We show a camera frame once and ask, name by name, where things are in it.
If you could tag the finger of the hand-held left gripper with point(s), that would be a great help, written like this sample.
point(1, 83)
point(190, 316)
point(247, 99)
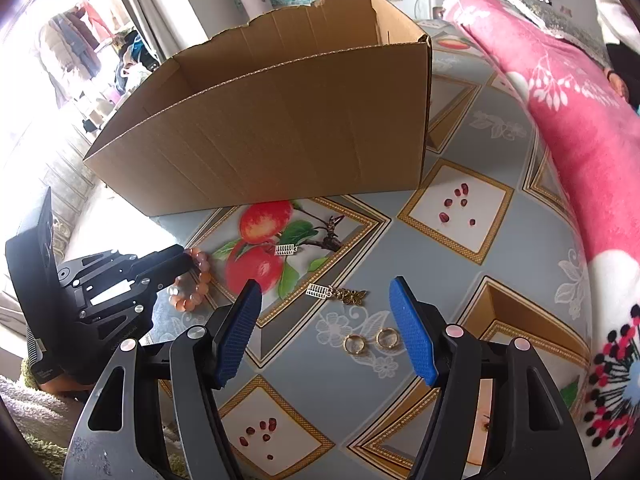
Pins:
point(160, 259)
point(167, 277)

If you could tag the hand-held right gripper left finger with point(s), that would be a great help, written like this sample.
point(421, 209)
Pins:
point(237, 332)

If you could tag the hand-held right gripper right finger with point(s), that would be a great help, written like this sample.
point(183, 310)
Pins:
point(412, 332)

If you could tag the gold butterfly charm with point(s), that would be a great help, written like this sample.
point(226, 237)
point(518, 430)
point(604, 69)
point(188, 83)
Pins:
point(352, 297)

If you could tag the brown cardboard box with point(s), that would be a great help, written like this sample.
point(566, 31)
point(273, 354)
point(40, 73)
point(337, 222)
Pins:
point(280, 145)

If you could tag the person's left forearm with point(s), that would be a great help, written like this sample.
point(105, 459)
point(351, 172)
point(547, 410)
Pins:
point(30, 410)

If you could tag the metal balcony railing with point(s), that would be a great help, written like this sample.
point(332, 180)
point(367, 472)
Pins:
point(65, 180)

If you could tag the pile of clothes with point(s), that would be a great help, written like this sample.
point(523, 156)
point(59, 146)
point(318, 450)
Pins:
point(135, 60)

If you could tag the hanging coats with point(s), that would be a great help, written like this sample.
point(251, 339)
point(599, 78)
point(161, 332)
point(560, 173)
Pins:
point(65, 45)

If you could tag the pink floral blanket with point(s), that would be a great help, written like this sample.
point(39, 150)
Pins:
point(575, 150)

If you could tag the grey curtain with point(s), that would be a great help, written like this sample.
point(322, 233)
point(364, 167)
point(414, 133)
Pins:
point(140, 0)

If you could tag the grey lace cushion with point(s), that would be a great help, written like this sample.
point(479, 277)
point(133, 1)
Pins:
point(555, 17)

